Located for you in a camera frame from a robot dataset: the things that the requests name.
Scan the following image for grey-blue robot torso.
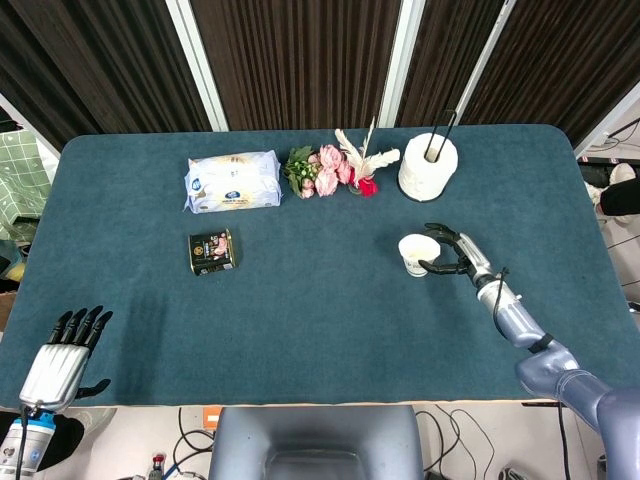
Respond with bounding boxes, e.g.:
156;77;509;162
208;405;425;480

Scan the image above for black wire towel holder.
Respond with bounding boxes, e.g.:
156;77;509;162
399;109;459;204

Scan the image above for white paper cup blue stripes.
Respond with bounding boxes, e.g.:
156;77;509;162
397;233;442;278

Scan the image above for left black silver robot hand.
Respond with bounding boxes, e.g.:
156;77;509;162
18;305;114;412

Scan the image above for black floor cable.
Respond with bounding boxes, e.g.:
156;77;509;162
172;407;216;467
414;407;496;480

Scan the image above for white shoe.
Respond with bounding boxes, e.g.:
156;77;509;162
607;163;638;187

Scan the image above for white partition post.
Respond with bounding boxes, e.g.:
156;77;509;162
166;0;230;133
457;0;517;127
378;0;427;129

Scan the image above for white feather shuttlecock red base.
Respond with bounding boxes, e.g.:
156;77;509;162
333;117;401;198

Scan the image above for teal velvet tablecloth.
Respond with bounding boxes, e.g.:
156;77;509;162
0;123;632;407

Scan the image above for dark slatted partition panel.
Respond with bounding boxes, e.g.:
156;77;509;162
0;0;212;151
397;0;505;129
464;0;640;149
190;0;402;132

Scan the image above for black luncheon meat can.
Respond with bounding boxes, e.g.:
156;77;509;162
187;228;240;277

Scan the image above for pink artificial flower bouquet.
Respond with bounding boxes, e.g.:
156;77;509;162
282;144;354;200

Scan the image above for white paper towel roll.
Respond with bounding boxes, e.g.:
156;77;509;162
397;132;460;201

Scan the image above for pale blue tissue pack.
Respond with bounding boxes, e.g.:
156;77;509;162
183;149;284;215

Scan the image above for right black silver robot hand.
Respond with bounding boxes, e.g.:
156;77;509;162
418;222;497;289

